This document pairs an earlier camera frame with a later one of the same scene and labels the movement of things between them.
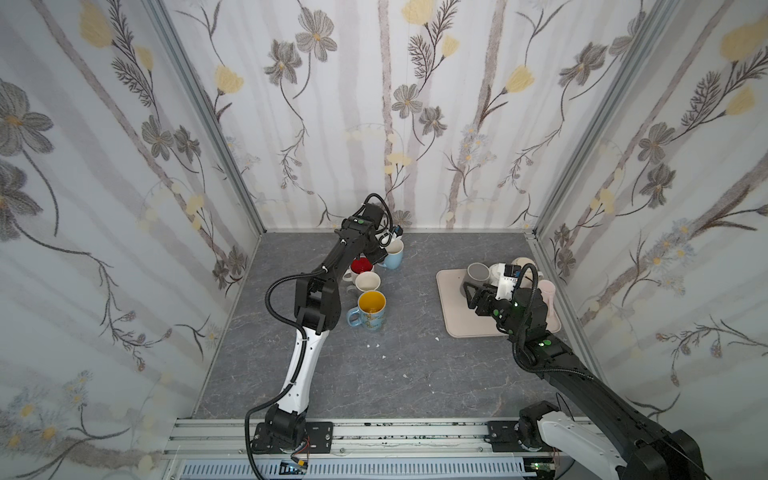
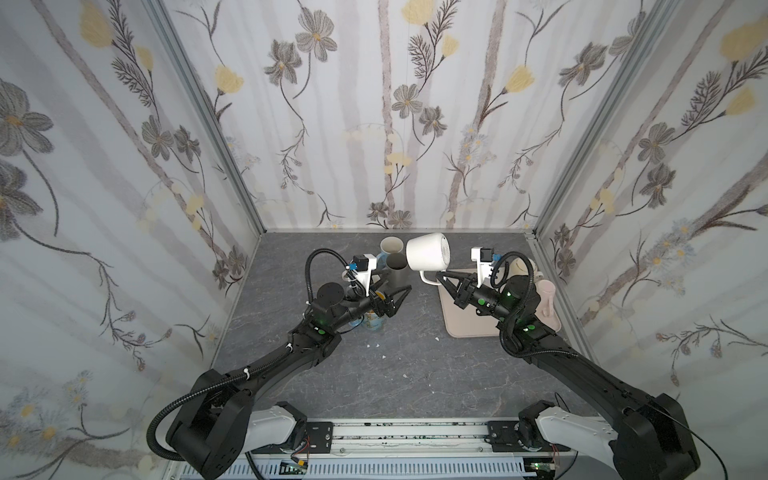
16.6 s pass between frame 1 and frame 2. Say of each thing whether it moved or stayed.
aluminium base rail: stayed
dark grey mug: moved
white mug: moved
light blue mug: stayed
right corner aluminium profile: stayed
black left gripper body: moved
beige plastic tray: stayed
